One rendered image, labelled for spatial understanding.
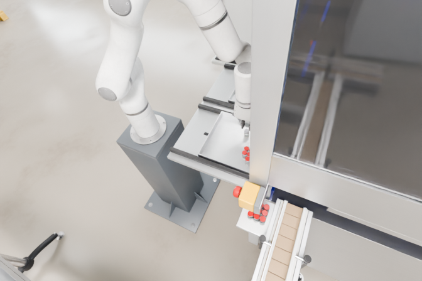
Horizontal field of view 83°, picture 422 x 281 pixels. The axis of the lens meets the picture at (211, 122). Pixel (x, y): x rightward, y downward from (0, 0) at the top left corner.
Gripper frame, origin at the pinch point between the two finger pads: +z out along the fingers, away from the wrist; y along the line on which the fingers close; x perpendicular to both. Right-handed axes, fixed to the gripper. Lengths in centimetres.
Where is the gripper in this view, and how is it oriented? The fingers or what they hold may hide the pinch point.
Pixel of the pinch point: (247, 125)
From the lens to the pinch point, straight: 105.1
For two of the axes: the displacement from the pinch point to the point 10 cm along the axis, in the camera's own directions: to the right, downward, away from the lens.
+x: -4.3, 7.4, -5.1
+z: 1.2, 6.1, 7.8
